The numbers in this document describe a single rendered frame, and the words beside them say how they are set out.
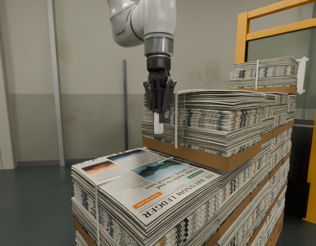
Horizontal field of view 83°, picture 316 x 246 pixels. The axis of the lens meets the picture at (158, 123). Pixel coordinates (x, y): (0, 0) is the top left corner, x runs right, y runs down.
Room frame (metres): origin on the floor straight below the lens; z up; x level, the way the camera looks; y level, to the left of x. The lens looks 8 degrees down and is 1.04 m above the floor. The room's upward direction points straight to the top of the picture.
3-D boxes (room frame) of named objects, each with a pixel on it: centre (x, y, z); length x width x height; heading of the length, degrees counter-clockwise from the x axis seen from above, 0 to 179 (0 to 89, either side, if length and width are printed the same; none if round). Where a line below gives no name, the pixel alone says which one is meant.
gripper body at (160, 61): (0.57, 0.00, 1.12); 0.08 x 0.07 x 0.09; 45
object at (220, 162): (0.62, -0.24, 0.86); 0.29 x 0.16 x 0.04; 134
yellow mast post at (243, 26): (1.88, -0.85, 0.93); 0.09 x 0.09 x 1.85; 45
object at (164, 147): (0.78, -0.09, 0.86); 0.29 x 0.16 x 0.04; 134
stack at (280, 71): (1.34, -0.77, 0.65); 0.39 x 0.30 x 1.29; 45
